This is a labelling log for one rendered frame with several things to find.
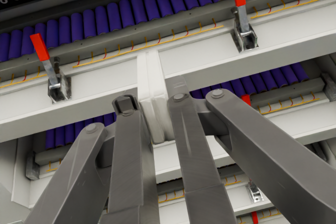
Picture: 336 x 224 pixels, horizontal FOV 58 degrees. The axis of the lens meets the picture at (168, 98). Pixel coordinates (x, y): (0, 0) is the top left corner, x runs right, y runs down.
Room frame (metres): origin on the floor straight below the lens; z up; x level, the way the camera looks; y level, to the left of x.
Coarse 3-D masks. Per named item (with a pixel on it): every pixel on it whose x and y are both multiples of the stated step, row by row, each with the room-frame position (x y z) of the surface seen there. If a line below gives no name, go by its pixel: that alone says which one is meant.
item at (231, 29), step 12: (324, 0) 0.37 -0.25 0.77; (288, 12) 0.37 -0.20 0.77; (300, 12) 0.37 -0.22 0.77; (252, 24) 0.37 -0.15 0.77; (204, 36) 0.38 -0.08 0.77; (156, 48) 0.38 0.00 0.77; (168, 48) 0.38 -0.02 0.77; (108, 60) 0.39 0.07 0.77; (120, 60) 0.38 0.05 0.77; (72, 72) 0.38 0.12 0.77; (24, 84) 0.39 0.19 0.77; (36, 84) 0.39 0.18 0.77
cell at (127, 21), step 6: (120, 0) 0.49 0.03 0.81; (126, 0) 0.48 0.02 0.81; (120, 6) 0.47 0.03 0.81; (126, 6) 0.47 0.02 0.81; (120, 12) 0.46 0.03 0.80; (126, 12) 0.45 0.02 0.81; (126, 18) 0.44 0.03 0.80; (132, 18) 0.44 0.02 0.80; (126, 24) 0.43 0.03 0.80; (132, 24) 0.43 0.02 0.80
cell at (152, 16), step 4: (144, 0) 0.47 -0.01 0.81; (148, 0) 0.46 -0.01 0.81; (152, 0) 0.46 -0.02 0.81; (148, 4) 0.46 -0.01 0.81; (152, 4) 0.45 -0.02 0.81; (148, 8) 0.45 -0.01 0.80; (152, 8) 0.44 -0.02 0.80; (156, 8) 0.45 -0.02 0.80; (148, 12) 0.44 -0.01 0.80; (152, 12) 0.44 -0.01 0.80; (156, 12) 0.43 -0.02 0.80; (148, 16) 0.44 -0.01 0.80; (152, 16) 0.43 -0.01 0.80; (156, 16) 0.43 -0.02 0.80
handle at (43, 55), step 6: (30, 36) 0.38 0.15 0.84; (36, 36) 0.38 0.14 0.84; (36, 42) 0.37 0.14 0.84; (42, 42) 0.37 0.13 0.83; (36, 48) 0.37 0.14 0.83; (42, 48) 0.37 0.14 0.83; (42, 54) 0.37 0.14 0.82; (48, 54) 0.37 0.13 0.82; (42, 60) 0.37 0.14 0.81; (48, 60) 0.37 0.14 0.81; (48, 66) 0.36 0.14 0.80; (48, 72) 0.36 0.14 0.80; (54, 72) 0.36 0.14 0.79; (54, 78) 0.36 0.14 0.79; (54, 84) 0.35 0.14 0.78
